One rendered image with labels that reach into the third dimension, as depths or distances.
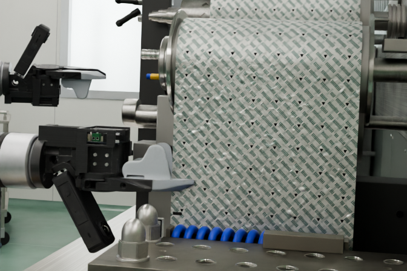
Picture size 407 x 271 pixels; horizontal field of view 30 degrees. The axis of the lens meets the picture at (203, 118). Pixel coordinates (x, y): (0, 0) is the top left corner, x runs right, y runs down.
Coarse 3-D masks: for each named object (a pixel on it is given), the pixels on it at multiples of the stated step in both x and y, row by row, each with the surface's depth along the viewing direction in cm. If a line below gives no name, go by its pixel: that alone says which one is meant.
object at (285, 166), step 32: (192, 128) 97; (224, 128) 96; (256, 128) 96; (288, 128) 95; (320, 128) 94; (352, 128) 93; (192, 160) 97; (224, 160) 97; (256, 160) 96; (288, 160) 95; (320, 160) 94; (352, 160) 94; (192, 192) 98; (224, 192) 97; (256, 192) 96; (288, 192) 95; (320, 192) 95; (352, 192) 94; (192, 224) 98; (224, 224) 97; (256, 224) 96; (288, 224) 95; (320, 224) 95; (352, 224) 94
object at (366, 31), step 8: (368, 32) 95; (176, 40) 98; (368, 40) 94; (176, 48) 98; (368, 48) 94; (368, 56) 93; (368, 64) 93; (368, 72) 93; (360, 80) 94; (360, 88) 94; (360, 96) 95; (360, 104) 96; (360, 112) 98
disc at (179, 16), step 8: (176, 16) 99; (184, 16) 103; (176, 24) 99; (176, 32) 99; (168, 40) 97; (168, 48) 96; (168, 56) 96; (168, 64) 96; (168, 72) 96; (168, 80) 97; (168, 88) 97; (168, 96) 98
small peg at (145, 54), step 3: (141, 51) 102; (144, 51) 102; (147, 51) 102; (150, 51) 102; (153, 51) 102; (156, 51) 102; (141, 54) 102; (144, 54) 102; (147, 54) 102; (150, 54) 102; (153, 54) 102; (156, 54) 102; (141, 57) 102; (144, 57) 102; (147, 57) 102; (150, 57) 102; (153, 57) 102; (156, 57) 102
